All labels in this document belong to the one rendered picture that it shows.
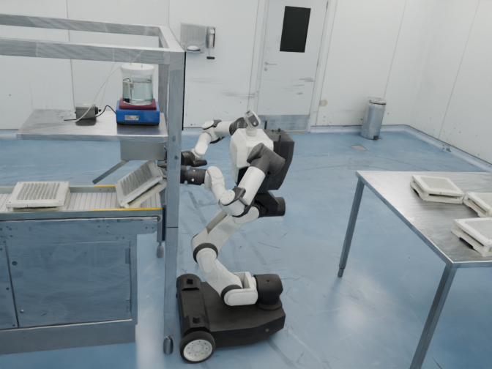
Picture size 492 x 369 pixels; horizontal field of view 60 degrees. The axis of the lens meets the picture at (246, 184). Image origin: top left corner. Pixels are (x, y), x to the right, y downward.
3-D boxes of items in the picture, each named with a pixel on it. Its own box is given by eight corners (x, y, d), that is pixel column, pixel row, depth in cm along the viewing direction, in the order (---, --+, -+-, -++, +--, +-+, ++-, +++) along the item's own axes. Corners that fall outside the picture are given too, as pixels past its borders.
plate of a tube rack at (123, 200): (116, 186, 230) (113, 183, 229) (154, 159, 231) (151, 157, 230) (121, 207, 209) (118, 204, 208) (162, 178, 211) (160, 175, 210)
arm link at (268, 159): (264, 182, 208) (276, 159, 213) (272, 179, 200) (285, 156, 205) (245, 168, 205) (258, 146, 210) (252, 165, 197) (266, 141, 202)
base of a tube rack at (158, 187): (121, 192, 232) (119, 189, 231) (159, 166, 234) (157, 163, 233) (127, 214, 212) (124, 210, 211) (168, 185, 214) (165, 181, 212)
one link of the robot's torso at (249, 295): (249, 285, 277) (251, 269, 272) (257, 306, 260) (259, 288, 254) (218, 288, 272) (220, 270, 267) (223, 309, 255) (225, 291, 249)
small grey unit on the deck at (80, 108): (102, 116, 209) (101, 103, 207) (101, 119, 203) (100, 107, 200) (75, 114, 206) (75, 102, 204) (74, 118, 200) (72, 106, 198)
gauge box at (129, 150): (162, 153, 234) (163, 118, 226) (163, 160, 225) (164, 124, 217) (121, 152, 229) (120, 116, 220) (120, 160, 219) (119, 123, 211)
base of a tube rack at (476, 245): (485, 228, 238) (487, 224, 237) (522, 252, 217) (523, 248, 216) (449, 230, 231) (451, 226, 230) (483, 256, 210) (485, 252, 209)
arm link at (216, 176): (203, 180, 220) (211, 195, 210) (206, 165, 216) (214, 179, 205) (215, 180, 223) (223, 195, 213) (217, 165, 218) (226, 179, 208)
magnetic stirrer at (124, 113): (157, 113, 221) (158, 97, 217) (159, 127, 202) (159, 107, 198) (117, 113, 216) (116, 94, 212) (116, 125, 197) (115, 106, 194)
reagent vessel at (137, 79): (153, 98, 213) (154, 59, 206) (154, 106, 200) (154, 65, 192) (121, 97, 210) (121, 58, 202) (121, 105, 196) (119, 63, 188)
